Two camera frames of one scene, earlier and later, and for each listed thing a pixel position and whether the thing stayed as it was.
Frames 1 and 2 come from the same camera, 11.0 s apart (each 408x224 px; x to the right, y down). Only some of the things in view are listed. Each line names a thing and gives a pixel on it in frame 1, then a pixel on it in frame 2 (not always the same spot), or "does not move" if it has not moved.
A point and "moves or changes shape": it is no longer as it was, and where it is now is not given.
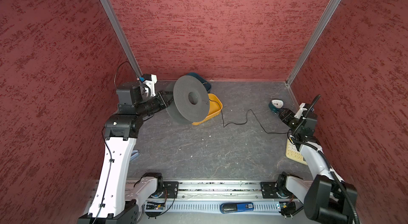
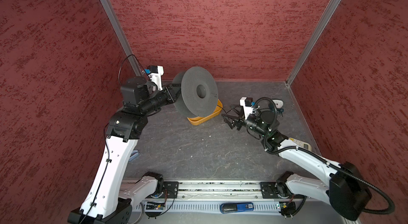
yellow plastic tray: [215, 107] does not move
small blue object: [134, 153] does not move
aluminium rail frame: [216, 191] does not move
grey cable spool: [191, 99] moves or changes shape
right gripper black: [286, 113] → [240, 120]
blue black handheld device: [229, 207] does not move
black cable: [245, 120] moves or changes shape
